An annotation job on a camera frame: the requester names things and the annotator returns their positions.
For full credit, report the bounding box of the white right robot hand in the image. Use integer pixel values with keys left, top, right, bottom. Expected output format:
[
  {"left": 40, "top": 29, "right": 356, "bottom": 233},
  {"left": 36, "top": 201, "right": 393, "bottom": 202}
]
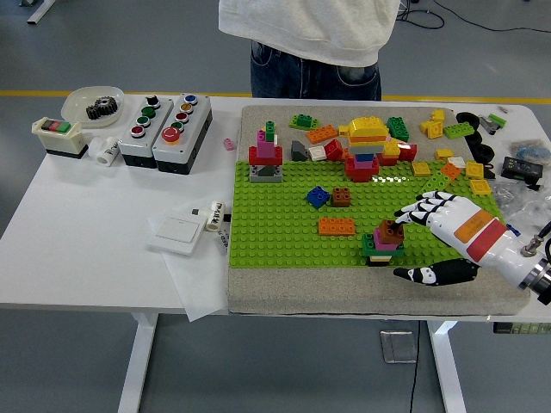
[{"left": 393, "top": 190, "right": 544, "bottom": 288}]

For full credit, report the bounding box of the lime green long brick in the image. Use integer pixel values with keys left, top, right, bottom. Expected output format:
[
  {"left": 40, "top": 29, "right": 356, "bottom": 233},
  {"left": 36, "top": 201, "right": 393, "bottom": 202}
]
[{"left": 420, "top": 169, "right": 451, "bottom": 200}]

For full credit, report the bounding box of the brown square brick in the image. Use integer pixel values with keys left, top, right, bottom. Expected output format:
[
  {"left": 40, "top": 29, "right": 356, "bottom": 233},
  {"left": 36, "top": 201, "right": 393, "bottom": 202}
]
[
  {"left": 377, "top": 219, "right": 406, "bottom": 244},
  {"left": 331, "top": 187, "right": 353, "bottom": 210}
]

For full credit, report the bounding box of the orange long brick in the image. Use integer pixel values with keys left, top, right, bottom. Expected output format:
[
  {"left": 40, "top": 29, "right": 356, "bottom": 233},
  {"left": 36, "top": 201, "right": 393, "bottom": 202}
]
[
  {"left": 318, "top": 217, "right": 358, "bottom": 237},
  {"left": 306, "top": 124, "right": 340, "bottom": 145}
]

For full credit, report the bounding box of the pink square brick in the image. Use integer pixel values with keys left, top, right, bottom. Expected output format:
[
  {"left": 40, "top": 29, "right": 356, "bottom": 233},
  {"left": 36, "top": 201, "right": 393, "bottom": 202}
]
[{"left": 373, "top": 227, "right": 400, "bottom": 252}]

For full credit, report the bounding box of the red brick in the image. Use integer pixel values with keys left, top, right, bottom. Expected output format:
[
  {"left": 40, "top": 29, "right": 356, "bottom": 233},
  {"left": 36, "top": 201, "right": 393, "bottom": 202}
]
[
  {"left": 377, "top": 143, "right": 419, "bottom": 168},
  {"left": 248, "top": 145, "right": 285, "bottom": 168},
  {"left": 344, "top": 155, "right": 381, "bottom": 184},
  {"left": 323, "top": 139, "right": 345, "bottom": 162}
]

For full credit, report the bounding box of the dark green brick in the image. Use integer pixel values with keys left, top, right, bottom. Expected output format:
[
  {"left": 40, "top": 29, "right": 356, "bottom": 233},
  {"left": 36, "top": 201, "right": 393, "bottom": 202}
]
[
  {"left": 386, "top": 116, "right": 411, "bottom": 143},
  {"left": 361, "top": 234, "right": 407, "bottom": 258}
]

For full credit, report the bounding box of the orange flat brick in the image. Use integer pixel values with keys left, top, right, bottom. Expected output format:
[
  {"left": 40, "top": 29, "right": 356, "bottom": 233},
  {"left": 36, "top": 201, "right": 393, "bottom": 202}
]
[{"left": 350, "top": 134, "right": 388, "bottom": 146}]

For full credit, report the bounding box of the yellow domed brick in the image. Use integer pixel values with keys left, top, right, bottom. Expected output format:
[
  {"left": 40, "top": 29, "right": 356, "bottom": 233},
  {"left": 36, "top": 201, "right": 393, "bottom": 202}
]
[{"left": 348, "top": 116, "right": 393, "bottom": 137}]

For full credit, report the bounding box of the blue square brick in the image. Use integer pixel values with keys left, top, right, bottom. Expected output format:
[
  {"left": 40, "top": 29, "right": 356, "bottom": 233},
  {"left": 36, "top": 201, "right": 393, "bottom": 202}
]
[{"left": 306, "top": 186, "right": 332, "bottom": 211}]

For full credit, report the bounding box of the dark grey slope brick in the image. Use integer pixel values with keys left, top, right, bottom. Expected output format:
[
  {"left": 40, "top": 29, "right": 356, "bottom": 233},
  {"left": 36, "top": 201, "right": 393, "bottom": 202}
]
[{"left": 290, "top": 140, "right": 311, "bottom": 163}]

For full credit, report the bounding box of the pink tall brick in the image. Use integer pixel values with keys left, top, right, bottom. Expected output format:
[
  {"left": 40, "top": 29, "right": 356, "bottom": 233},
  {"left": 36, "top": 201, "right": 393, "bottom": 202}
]
[{"left": 256, "top": 129, "right": 277, "bottom": 160}]

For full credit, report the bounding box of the grey arch brick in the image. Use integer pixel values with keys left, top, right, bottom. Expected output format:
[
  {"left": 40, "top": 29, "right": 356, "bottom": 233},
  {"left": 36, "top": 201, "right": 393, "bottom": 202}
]
[{"left": 249, "top": 163, "right": 284, "bottom": 185}]

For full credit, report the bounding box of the clear plastic bag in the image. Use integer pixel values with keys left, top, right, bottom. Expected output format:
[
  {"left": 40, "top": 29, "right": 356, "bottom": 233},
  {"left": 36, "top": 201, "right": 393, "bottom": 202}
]
[{"left": 490, "top": 178, "right": 551, "bottom": 233}]

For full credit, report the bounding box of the black display module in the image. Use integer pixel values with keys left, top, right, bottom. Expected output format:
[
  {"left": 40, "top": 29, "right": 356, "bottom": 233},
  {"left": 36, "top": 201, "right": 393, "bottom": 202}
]
[{"left": 499, "top": 155, "right": 545, "bottom": 182}]

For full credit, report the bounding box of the plastic bag with blue part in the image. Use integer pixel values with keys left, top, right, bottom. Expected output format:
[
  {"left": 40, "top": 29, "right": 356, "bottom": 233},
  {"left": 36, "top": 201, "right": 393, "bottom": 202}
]
[{"left": 509, "top": 139, "right": 551, "bottom": 159}]

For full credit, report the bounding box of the table control panel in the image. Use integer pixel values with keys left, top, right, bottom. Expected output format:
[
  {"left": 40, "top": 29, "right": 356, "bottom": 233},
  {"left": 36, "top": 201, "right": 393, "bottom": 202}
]
[{"left": 492, "top": 322, "right": 551, "bottom": 335}]

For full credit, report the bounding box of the grey and green small tool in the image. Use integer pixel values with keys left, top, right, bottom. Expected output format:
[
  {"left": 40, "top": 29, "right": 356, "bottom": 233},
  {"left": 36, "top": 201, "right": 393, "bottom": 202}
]
[{"left": 478, "top": 112, "right": 508, "bottom": 135}]

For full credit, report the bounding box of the metal floor plate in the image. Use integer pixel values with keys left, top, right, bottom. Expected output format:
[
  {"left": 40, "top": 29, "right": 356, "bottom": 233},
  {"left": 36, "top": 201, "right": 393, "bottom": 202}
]
[{"left": 379, "top": 330, "right": 418, "bottom": 365}]

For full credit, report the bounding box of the white table leg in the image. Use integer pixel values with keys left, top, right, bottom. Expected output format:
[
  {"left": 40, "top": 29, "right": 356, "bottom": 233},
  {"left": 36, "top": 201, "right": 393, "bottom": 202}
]
[
  {"left": 427, "top": 319, "right": 468, "bottom": 413},
  {"left": 116, "top": 312, "right": 158, "bottom": 413}
]

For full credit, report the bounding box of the grey-brown mat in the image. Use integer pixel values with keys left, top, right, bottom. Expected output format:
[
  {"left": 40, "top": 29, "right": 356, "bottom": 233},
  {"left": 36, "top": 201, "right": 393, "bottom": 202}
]
[{"left": 226, "top": 105, "right": 531, "bottom": 317}]

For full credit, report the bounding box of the green studded baseplate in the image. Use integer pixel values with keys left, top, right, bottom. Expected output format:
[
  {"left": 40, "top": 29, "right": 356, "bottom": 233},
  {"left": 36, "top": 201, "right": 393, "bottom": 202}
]
[{"left": 228, "top": 159, "right": 523, "bottom": 268}]

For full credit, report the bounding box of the white labelled tube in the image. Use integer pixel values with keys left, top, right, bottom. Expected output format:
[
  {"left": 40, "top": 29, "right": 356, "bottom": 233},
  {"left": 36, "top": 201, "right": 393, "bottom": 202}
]
[{"left": 205, "top": 199, "right": 227, "bottom": 234}]

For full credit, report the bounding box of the person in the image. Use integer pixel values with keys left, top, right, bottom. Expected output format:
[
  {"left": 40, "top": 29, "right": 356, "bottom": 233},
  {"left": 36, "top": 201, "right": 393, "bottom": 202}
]
[{"left": 218, "top": 0, "right": 402, "bottom": 102}]

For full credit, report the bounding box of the white paper sheet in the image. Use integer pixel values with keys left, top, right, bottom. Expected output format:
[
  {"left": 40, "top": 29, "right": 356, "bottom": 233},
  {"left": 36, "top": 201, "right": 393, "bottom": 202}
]
[{"left": 145, "top": 205, "right": 230, "bottom": 322}]

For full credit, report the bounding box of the grey five-button box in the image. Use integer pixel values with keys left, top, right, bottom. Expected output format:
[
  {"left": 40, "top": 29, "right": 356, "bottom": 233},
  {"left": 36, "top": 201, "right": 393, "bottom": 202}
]
[{"left": 152, "top": 93, "right": 214, "bottom": 176}]

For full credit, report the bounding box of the grey four-button box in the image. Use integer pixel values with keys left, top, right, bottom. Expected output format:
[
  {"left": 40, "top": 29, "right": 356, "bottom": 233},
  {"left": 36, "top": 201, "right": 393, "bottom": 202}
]
[{"left": 117, "top": 94, "right": 174, "bottom": 170}]

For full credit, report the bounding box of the white pipe fitting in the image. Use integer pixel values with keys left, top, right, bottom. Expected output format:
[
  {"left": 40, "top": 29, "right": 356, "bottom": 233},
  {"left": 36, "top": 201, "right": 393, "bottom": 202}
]
[{"left": 87, "top": 136, "right": 121, "bottom": 167}]

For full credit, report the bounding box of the black metal gear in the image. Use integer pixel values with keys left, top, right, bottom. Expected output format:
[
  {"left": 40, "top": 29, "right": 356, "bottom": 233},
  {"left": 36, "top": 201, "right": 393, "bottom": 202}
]
[{"left": 85, "top": 96, "right": 120, "bottom": 121}]

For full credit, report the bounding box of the white plastic bowl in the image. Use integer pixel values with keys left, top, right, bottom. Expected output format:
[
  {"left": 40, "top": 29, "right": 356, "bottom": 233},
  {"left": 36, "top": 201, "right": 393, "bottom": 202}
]
[{"left": 60, "top": 85, "right": 127, "bottom": 129}]

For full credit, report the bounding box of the grey furniture foot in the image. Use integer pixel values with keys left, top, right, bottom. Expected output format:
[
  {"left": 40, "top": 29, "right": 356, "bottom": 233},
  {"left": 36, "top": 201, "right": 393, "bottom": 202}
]
[{"left": 26, "top": 0, "right": 58, "bottom": 25}]

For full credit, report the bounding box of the black hanging cable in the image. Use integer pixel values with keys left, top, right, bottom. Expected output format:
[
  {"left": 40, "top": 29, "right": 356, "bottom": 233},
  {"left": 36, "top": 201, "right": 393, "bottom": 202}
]
[{"left": 406, "top": 320, "right": 421, "bottom": 413}]

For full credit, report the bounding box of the looped black floor cable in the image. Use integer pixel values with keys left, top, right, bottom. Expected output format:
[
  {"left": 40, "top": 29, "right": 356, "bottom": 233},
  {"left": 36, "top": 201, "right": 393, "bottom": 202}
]
[{"left": 398, "top": 8, "right": 446, "bottom": 30}]

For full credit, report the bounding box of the white wall switch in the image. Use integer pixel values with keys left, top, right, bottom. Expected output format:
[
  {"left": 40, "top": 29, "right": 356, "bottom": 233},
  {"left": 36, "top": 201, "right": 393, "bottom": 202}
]
[{"left": 146, "top": 205, "right": 208, "bottom": 258}]

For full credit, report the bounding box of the cream switch box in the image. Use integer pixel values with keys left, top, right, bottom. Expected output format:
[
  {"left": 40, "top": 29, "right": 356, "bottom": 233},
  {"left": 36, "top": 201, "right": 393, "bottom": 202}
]
[{"left": 31, "top": 116, "right": 90, "bottom": 160}]

